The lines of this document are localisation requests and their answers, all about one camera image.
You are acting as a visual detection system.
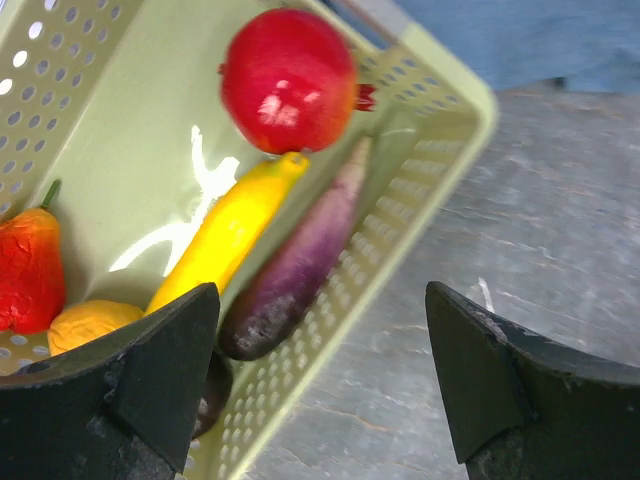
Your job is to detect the yellow banana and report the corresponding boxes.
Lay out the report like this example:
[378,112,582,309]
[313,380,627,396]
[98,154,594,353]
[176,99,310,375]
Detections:
[145,152,310,315]

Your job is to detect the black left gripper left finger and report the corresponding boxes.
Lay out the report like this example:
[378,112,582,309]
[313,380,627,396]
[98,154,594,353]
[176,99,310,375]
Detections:
[1,283,220,479]

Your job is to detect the blue cloth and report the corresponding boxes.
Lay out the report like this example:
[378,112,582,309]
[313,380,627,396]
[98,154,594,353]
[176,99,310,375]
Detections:
[319,0,640,94]

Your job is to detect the red apple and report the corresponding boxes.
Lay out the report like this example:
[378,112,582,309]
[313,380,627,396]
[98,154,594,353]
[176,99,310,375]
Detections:
[218,7,375,155]

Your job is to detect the small orange fruit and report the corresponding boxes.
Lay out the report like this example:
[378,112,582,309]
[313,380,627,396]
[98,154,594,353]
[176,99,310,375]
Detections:
[47,300,143,356]

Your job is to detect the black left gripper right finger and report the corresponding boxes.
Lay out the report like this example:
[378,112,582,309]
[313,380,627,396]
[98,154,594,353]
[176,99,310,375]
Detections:
[425,281,639,479]

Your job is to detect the pale green perforated basket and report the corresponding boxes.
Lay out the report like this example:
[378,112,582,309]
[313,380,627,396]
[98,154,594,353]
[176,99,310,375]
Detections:
[1,1,497,479]

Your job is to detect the red pepper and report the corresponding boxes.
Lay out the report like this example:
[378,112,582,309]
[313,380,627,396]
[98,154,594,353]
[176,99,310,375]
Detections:
[1,179,66,335]

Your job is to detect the dark purple fruit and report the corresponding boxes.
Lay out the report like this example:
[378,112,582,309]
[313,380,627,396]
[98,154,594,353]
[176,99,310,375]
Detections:
[191,349,233,440]

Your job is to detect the purple eggplant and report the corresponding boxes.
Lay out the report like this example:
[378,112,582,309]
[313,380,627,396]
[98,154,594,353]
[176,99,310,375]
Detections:
[218,135,374,361]

